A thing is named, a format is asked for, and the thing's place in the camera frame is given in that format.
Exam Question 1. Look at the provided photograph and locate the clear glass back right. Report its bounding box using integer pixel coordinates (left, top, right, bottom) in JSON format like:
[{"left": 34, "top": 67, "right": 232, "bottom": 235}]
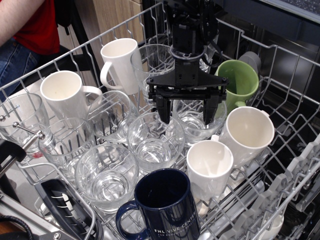
[{"left": 199, "top": 42, "right": 220, "bottom": 73}]

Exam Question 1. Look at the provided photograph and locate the tall white mug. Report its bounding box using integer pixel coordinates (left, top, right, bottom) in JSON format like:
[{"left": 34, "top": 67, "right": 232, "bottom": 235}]
[
  {"left": 100, "top": 38, "right": 139, "bottom": 95},
  {"left": 40, "top": 70, "right": 103, "bottom": 120}
]

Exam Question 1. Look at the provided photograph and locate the clear glass front left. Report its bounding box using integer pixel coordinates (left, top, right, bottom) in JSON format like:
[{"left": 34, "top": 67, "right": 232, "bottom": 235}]
[{"left": 38, "top": 117, "right": 96, "bottom": 185}]

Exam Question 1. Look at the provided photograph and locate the white mug right side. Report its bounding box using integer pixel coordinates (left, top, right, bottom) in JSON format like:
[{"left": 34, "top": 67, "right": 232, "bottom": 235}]
[{"left": 211, "top": 106, "right": 275, "bottom": 168}]

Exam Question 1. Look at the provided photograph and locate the grey wire dishwasher rack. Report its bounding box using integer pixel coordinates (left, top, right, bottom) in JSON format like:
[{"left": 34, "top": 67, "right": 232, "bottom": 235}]
[{"left": 0, "top": 0, "right": 320, "bottom": 240}]

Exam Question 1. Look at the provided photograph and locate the grey plastic tine row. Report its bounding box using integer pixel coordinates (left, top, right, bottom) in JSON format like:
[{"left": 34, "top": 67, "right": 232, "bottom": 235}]
[{"left": 220, "top": 137, "right": 320, "bottom": 240}]

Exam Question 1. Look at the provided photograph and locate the green ceramic mug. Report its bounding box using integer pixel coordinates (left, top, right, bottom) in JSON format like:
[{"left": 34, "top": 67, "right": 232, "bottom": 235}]
[{"left": 215, "top": 59, "right": 259, "bottom": 114}]

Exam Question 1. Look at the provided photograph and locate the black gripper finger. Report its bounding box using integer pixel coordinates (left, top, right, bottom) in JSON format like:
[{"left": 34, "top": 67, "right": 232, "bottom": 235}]
[
  {"left": 156, "top": 95, "right": 172, "bottom": 124},
  {"left": 203, "top": 96, "right": 219, "bottom": 125}
]

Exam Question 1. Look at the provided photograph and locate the tall white mug left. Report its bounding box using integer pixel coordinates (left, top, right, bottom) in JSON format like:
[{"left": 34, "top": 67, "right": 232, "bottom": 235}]
[{"left": 40, "top": 70, "right": 103, "bottom": 120}]

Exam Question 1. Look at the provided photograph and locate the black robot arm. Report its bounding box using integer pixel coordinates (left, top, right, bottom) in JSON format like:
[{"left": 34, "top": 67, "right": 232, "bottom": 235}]
[{"left": 146, "top": 0, "right": 229, "bottom": 124}]

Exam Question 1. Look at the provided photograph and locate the clear glass centre left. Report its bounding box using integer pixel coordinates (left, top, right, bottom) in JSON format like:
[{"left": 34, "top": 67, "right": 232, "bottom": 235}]
[{"left": 87, "top": 90, "right": 139, "bottom": 144}]

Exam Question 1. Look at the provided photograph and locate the clear glass far left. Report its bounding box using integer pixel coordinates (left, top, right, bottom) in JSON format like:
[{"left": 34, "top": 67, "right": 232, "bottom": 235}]
[{"left": 0, "top": 93, "right": 53, "bottom": 159}]

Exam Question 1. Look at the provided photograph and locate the clear glass under gripper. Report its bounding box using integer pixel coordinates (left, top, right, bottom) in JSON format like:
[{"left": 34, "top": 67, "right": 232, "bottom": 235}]
[{"left": 172, "top": 99, "right": 227, "bottom": 147}]

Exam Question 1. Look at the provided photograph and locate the person in red shirt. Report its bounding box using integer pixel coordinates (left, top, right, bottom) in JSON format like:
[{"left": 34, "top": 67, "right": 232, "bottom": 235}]
[{"left": 0, "top": 0, "right": 60, "bottom": 102}]

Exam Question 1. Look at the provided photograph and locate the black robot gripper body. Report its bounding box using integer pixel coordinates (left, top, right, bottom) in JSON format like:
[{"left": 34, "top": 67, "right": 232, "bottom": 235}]
[{"left": 146, "top": 20, "right": 229, "bottom": 108}]

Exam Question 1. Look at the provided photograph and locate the white mug front right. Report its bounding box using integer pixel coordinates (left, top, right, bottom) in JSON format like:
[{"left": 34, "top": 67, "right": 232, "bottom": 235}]
[{"left": 186, "top": 140, "right": 234, "bottom": 202}]

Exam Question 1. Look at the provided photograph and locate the navy blue printed mug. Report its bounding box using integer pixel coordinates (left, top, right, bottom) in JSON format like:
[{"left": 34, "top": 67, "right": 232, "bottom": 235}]
[{"left": 115, "top": 168, "right": 201, "bottom": 240}]

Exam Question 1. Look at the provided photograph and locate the tall white mug back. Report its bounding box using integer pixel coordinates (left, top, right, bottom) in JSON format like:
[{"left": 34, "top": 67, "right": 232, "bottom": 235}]
[{"left": 100, "top": 38, "right": 139, "bottom": 95}]

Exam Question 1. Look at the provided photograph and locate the tall clear glass back centre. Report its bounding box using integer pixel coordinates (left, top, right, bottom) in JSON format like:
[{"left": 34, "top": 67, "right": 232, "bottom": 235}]
[{"left": 130, "top": 44, "right": 175, "bottom": 107}]

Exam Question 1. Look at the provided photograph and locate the black rack handle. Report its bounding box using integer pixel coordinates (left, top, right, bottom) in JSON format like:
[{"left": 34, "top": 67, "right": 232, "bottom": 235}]
[{"left": 34, "top": 178, "right": 104, "bottom": 240}]

